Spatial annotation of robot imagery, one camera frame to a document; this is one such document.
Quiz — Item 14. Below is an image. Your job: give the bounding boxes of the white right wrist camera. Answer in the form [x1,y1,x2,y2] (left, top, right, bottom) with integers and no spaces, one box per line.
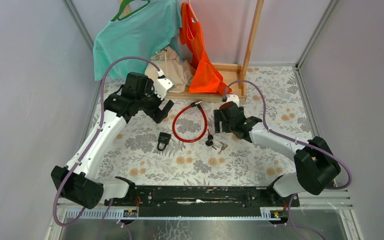
[222,94,240,107]

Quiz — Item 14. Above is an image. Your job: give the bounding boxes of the black padlock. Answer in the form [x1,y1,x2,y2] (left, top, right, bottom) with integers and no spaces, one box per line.
[156,132,172,152]

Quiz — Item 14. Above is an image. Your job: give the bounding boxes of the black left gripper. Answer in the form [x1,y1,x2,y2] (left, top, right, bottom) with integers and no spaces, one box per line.
[135,79,173,123]

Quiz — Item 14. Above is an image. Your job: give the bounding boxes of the teal t-shirt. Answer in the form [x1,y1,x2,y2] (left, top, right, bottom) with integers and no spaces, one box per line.
[93,0,182,81]

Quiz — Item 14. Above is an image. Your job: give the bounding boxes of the beige cloth bag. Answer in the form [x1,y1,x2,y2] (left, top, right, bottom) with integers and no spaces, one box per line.
[151,46,196,94]

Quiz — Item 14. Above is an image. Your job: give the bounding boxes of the wooden clothes rack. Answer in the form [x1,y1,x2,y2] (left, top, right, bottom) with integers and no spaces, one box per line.
[119,0,265,104]

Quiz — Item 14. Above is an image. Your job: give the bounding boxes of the aluminium frame rail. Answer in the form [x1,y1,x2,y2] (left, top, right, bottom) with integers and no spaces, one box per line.
[56,190,353,223]

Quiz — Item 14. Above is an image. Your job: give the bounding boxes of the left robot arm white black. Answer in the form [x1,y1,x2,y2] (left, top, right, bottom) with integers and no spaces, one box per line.
[51,72,175,210]

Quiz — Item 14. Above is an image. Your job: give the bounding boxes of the floral table mat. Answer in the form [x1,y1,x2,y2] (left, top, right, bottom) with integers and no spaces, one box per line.
[74,66,327,188]

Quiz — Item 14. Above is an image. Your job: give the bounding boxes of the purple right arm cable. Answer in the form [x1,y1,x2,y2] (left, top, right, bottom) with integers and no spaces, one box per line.
[221,79,353,240]

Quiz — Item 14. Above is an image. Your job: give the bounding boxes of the green clothes hanger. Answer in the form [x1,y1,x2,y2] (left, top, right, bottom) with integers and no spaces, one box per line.
[110,0,151,22]

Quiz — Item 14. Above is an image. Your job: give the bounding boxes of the orange garment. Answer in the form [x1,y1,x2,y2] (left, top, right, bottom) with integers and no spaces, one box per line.
[179,2,232,95]

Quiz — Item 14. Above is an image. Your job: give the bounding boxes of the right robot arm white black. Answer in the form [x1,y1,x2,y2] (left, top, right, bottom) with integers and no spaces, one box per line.
[213,101,341,206]

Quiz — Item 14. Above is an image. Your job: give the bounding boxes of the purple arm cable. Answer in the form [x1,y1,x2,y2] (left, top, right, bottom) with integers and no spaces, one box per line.
[221,79,353,240]
[52,56,165,240]

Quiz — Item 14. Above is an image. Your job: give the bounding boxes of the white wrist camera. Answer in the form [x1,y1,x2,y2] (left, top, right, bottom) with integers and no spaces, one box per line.
[153,70,176,100]
[222,94,240,107]

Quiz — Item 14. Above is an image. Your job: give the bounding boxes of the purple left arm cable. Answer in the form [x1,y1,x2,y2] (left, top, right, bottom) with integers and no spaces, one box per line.
[52,56,165,240]

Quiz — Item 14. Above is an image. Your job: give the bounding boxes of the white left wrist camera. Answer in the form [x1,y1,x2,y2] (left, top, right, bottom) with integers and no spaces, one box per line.
[153,70,176,100]

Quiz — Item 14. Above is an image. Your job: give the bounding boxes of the red cable lock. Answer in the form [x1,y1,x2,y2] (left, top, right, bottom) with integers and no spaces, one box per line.
[172,100,208,143]

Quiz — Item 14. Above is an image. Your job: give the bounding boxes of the black headed key bunch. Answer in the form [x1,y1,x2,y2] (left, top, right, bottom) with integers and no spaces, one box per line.
[205,129,217,150]

